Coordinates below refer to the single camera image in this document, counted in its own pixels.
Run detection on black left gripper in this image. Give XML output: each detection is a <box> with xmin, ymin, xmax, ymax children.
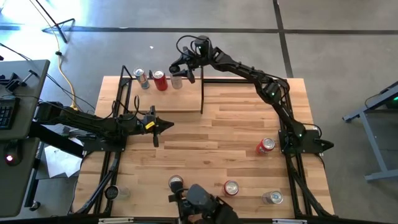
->
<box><xmin>136</xmin><ymin>105</ymin><xmax>175</xmax><ymax>148</ymax></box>

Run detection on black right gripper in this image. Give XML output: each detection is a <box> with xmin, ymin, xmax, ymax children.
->
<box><xmin>170</xmin><ymin>46</ymin><xmax>218</xmax><ymax>85</ymax></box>

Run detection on red Coca-Cola can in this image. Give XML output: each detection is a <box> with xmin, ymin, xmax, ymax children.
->
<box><xmin>152</xmin><ymin>70</ymin><xmax>169</xmax><ymax>92</ymax></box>
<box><xmin>168</xmin><ymin>174</ymin><xmax>185</xmax><ymax>187</ymax></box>

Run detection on blue silver Red Bull can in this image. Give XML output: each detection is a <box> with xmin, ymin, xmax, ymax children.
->
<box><xmin>261</xmin><ymin>190</ymin><xmax>284</xmax><ymax>205</ymax></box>
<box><xmin>133</xmin><ymin>67</ymin><xmax>151</xmax><ymax>90</ymax></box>

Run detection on red Fanta can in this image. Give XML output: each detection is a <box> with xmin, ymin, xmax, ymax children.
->
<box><xmin>222</xmin><ymin>179</ymin><xmax>241</xmax><ymax>197</ymax></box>
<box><xmin>255</xmin><ymin>136</ymin><xmax>276</xmax><ymax>156</ymax></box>

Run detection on black hand-held device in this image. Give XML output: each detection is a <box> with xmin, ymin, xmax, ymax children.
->
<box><xmin>167</xmin><ymin>182</ymin><xmax>220</xmax><ymax>220</ymax></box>

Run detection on white paper sheet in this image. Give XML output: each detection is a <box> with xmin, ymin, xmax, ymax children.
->
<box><xmin>43</xmin><ymin>143</ymin><xmax>84</xmax><ymax>180</ymax></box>

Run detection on black stand legs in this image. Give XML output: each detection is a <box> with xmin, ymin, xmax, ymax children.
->
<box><xmin>33</xmin><ymin>0</ymin><xmax>76</xmax><ymax>44</ymax></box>

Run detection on black computer mouse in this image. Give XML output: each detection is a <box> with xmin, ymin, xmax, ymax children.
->
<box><xmin>2</xmin><ymin>140</ymin><xmax>23</xmax><ymax>167</ymax></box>

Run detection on black desk clamps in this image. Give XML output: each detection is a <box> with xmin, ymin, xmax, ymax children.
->
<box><xmin>0</xmin><ymin>70</ymin><xmax>40</xmax><ymax>93</ymax></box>

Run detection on black keyboard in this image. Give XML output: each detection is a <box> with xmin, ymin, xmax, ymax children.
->
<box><xmin>0</xmin><ymin>96</ymin><xmax>21</xmax><ymax>131</ymax></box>

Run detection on grey office desk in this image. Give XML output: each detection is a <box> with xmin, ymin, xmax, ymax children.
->
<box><xmin>0</xmin><ymin>58</ymin><xmax>85</xmax><ymax>218</ymax></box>

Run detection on black aluminium rig frame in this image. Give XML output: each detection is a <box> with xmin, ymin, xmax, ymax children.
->
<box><xmin>70</xmin><ymin>76</ymin><xmax>336</xmax><ymax>224</ymax></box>

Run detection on white bracket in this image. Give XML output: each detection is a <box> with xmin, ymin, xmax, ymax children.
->
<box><xmin>98</xmin><ymin>217</ymin><xmax>134</xmax><ymax>224</ymax></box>
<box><xmin>272</xmin><ymin>218</ymin><xmax>308</xmax><ymax>224</ymax></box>

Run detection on yellow cable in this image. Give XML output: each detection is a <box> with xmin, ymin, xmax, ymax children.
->
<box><xmin>29</xmin><ymin>0</ymin><xmax>77</xmax><ymax>110</ymax></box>

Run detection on grey metal desk frame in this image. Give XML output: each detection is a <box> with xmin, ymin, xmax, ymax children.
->
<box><xmin>341</xmin><ymin>80</ymin><xmax>398</xmax><ymax>182</ymax></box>

